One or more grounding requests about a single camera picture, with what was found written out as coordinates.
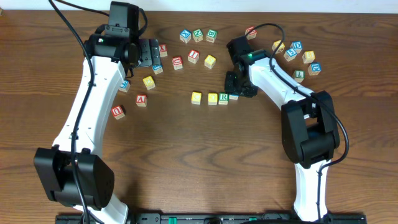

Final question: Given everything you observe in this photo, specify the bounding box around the blue L block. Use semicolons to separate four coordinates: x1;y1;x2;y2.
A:
229;95;239;100

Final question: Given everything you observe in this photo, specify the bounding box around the green R block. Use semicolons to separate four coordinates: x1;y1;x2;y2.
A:
218;93;229;105

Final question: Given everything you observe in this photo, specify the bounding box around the yellow O block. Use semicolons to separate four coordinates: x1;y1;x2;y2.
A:
208;93;218;106

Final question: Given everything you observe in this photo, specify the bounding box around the yellow C block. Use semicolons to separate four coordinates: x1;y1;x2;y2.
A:
191;91;201;105

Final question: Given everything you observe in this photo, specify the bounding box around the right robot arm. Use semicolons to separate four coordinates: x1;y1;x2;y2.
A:
224;36;340;222

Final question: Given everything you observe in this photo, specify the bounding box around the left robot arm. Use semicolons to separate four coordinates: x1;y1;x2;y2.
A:
34;1;160;223

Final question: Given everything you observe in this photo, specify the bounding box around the red Y block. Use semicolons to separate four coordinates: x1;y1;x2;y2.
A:
159;44;168;57

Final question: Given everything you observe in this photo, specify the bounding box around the blue P block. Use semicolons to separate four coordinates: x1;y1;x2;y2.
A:
152;65;163;75

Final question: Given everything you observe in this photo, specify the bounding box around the yellow block left lower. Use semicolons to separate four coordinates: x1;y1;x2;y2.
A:
142;76;155;90

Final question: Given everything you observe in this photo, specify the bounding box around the red U block upper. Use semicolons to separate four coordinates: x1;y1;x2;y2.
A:
172;56;183;70

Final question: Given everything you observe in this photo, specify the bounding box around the red u block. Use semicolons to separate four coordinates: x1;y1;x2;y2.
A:
172;56;183;70
111;105;125;119

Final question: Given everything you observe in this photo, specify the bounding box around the yellow block centre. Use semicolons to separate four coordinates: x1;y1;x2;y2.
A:
204;55;216;69

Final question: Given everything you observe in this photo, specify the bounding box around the blue T block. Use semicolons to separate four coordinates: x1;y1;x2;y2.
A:
119;80;131;93

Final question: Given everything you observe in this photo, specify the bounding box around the red I block left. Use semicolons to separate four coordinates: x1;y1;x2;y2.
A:
187;50;200;63

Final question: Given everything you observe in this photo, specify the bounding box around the red A block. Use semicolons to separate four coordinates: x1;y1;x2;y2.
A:
136;95;147;107

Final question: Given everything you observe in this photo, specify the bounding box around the green N block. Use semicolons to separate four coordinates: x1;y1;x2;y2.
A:
192;29;203;42

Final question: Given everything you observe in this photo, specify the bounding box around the green B block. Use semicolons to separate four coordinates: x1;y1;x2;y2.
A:
206;29;218;43

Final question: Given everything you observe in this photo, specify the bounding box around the red M block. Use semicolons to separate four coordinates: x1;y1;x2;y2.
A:
245;27;257;40

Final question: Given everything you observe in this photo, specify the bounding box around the yellow block right upper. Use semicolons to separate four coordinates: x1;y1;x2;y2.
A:
272;40;285;54

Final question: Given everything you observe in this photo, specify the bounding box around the blue S block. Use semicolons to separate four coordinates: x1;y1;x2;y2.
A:
284;48;297;62

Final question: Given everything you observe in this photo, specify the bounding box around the red U block lower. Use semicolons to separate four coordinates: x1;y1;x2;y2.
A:
111;105;125;119

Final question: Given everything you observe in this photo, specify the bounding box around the green L block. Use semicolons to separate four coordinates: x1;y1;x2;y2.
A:
293;70;305;83

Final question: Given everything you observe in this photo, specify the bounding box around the blue D block upper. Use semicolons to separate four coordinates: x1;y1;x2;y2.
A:
290;41;303;54

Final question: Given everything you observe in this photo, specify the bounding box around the blue d block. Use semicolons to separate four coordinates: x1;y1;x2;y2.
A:
308;63;322;76
290;41;303;54

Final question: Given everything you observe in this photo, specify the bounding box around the yellow block far right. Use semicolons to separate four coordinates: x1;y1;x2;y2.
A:
302;51;315;64

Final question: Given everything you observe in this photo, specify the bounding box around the blue D block lower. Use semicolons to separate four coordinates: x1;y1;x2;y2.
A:
308;63;322;76

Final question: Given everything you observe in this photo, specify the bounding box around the left black cable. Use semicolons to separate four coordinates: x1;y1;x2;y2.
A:
46;0;149;224

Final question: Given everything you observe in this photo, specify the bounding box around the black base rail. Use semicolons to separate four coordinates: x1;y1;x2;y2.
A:
55;212;368;224

